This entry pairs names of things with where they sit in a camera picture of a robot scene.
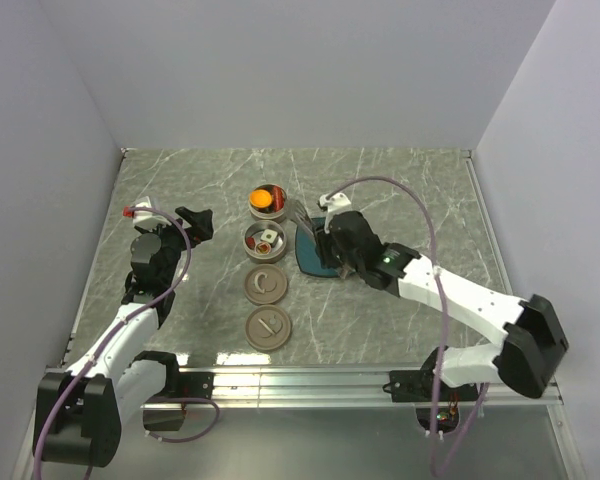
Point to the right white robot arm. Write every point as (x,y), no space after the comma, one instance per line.
(525,340)

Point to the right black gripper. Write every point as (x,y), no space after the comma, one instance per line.
(323,239)

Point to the orange half fruit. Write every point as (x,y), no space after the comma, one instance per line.
(260,199)

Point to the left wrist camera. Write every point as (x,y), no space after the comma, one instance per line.
(141,213)

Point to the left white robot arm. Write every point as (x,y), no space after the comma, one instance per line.
(81,411)

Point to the far metal round container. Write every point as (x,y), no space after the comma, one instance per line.
(268,214)

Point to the metal round container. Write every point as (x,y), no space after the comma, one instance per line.
(252,236)
(268,214)

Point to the red sausage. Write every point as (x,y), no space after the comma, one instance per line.
(278,196)

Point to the brown lid with bar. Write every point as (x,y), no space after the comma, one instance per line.
(268,328)

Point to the white tofu cube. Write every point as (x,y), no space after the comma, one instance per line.
(269,236)

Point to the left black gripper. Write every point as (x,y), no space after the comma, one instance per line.
(201,228)

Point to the aluminium front rail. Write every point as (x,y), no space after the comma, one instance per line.
(324,386)

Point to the teal square plate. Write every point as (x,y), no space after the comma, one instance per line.
(307,259)

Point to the near metal round container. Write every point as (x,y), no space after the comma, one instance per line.
(252,236)

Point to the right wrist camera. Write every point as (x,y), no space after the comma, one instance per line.
(336,204)

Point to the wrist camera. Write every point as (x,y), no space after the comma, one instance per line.
(141,213)
(336,204)

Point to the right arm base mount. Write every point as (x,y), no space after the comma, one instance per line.
(416,386)

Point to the brown lid with curl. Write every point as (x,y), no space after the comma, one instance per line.
(265,284)

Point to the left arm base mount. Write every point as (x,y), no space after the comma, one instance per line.
(167,410)

